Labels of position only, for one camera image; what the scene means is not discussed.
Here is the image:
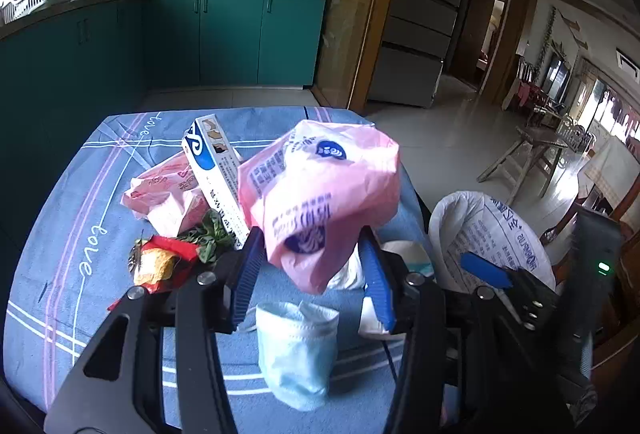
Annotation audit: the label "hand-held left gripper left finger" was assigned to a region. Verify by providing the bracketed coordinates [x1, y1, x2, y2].
[44, 226, 268, 434]

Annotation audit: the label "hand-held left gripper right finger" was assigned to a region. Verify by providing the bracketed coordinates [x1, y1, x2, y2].
[356, 225, 573, 434]

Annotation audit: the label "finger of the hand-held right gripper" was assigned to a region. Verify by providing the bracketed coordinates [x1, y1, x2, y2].
[460, 253, 563, 340]

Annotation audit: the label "white plastic bag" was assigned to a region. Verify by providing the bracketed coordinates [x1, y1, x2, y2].
[327, 239, 436, 340]

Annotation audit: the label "white printed sack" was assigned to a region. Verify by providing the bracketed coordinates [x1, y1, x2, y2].
[429, 190, 558, 295]

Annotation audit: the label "white blue cardboard box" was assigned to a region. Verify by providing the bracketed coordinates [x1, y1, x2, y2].
[181, 114, 251, 249]

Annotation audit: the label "pink plastic bag blue print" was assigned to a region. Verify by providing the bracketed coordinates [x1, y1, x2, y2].
[236, 119, 402, 295]

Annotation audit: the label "green leaves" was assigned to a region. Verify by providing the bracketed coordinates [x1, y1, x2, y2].
[172, 209, 236, 265]

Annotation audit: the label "red yellow snack wrapper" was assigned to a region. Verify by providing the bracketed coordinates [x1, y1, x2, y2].
[107, 235, 201, 309]

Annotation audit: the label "blue face mask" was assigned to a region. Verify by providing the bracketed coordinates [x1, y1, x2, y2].
[237, 300, 341, 412]

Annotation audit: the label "table with white cloth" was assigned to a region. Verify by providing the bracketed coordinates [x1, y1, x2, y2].
[577, 139, 640, 209]

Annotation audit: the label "pink packet red print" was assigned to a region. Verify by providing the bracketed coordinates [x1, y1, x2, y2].
[121, 150, 211, 237]

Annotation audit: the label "wooden bench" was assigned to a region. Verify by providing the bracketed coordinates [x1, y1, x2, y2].
[477, 126, 568, 199]

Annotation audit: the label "blue striped blanket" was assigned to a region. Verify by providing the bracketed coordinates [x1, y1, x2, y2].
[7, 106, 451, 434]

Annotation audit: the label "television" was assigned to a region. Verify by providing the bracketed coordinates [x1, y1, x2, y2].
[545, 56, 571, 102]

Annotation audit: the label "wooden doorway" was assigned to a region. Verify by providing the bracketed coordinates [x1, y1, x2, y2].
[450, 0, 511, 89]

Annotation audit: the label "teal kitchen cabinets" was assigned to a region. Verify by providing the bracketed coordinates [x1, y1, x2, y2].
[0, 0, 331, 235]

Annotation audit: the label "grey refrigerator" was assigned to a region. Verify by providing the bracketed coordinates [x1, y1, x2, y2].
[367, 0, 476, 109]

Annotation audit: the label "wooden glass door frame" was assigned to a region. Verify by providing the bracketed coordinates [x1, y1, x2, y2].
[312, 0, 406, 112]

